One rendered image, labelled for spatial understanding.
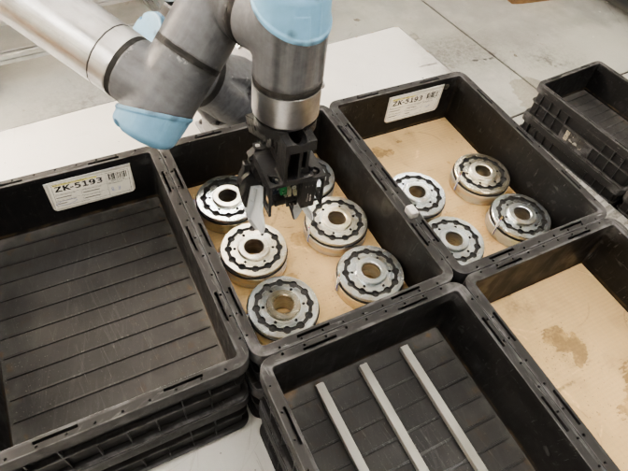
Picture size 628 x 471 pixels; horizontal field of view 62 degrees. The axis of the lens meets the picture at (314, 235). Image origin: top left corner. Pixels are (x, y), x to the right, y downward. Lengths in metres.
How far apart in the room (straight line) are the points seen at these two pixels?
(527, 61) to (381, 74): 1.76
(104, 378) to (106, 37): 0.42
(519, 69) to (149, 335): 2.58
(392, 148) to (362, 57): 0.52
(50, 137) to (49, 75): 1.46
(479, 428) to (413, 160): 0.50
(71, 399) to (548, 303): 0.70
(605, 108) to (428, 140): 1.05
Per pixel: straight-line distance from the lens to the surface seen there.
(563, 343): 0.88
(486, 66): 2.99
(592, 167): 1.78
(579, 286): 0.96
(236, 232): 0.83
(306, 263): 0.83
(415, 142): 1.07
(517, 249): 0.81
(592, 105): 2.03
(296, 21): 0.50
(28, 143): 1.28
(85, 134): 1.27
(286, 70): 0.53
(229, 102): 1.04
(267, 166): 0.63
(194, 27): 0.58
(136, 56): 0.60
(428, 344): 0.80
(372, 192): 0.84
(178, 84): 0.58
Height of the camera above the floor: 1.51
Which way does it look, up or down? 52 degrees down
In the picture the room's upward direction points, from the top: 8 degrees clockwise
